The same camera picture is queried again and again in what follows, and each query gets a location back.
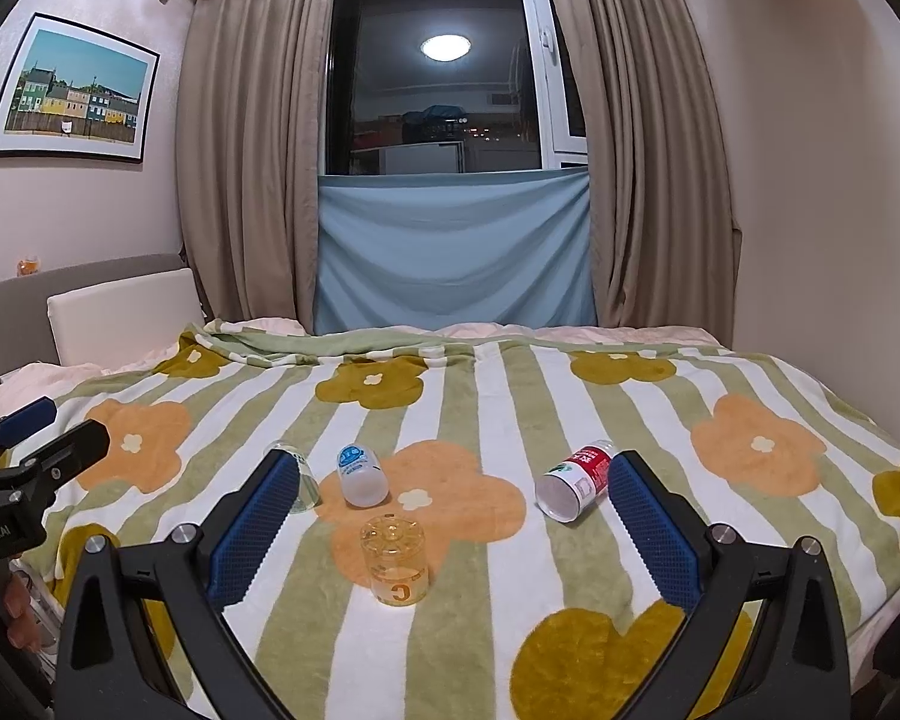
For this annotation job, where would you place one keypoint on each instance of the clear yellow-tinted glass cup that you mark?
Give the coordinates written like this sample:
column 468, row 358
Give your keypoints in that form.
column 394, row 562

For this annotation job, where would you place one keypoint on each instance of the light blue cloth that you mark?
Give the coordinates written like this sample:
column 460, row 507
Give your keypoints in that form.
column 450, row 247

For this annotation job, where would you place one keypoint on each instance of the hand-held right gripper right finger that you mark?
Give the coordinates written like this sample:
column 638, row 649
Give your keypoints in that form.
column 652, row 532

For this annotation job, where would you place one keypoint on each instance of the grey headboard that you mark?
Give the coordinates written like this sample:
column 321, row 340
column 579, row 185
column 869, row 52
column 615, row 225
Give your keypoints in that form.
column 7, row 330

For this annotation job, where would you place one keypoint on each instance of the person's left hand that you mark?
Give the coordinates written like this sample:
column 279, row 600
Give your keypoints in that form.
column 21, row 611

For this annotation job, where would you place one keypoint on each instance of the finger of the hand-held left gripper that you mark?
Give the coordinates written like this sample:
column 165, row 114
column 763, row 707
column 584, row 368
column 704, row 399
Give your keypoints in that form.
column 22, row 420
column 71, row 451

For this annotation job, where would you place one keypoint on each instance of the window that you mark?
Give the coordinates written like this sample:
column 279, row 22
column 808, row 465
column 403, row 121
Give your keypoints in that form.
column 435, row 90

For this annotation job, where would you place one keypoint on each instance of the red and white bottle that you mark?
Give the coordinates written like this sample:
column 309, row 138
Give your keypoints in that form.
column 574, row 484

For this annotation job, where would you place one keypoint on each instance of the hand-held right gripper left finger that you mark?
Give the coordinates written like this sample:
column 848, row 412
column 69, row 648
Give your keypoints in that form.
column 259, row 532

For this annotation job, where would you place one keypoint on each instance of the small orange object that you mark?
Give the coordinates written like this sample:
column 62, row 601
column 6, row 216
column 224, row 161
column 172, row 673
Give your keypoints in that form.
column 28, row 266

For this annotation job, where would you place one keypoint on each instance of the striped floral blanket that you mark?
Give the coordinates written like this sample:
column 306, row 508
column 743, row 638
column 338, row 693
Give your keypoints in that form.
column 495, row 405

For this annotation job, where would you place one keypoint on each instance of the framed picture of houses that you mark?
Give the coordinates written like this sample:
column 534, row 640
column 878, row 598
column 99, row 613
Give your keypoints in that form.
column 75, row 90

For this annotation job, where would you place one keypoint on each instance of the clear plain glass cup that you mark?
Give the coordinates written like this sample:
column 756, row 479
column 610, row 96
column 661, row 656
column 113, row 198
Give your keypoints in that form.
column 307, row 491

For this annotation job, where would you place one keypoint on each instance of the white cushion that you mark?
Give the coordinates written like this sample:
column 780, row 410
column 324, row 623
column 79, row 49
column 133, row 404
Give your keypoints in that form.
column 120, row 315

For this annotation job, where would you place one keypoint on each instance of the beige curtain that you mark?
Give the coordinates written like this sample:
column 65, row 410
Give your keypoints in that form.
column 247, row 165
column 645, row 165

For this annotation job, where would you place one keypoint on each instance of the white bottle blue label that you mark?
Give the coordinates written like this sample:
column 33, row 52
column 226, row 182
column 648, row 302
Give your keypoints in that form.
column 361, row 476

